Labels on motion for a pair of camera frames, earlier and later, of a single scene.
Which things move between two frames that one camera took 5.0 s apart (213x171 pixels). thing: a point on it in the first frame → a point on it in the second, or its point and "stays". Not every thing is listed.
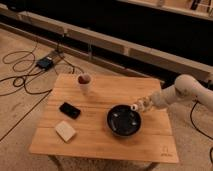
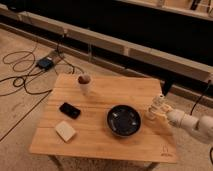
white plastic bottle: (138, 107) → (158, 107)
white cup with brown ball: (84, 80) stays
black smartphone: (69, 110) stays
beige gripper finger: (142, 110) → (160, 115)
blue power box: (45, 63) stays
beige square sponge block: (64, 131) stays
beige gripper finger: (140, 100) → (166, 107)
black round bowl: (123, 121) stays
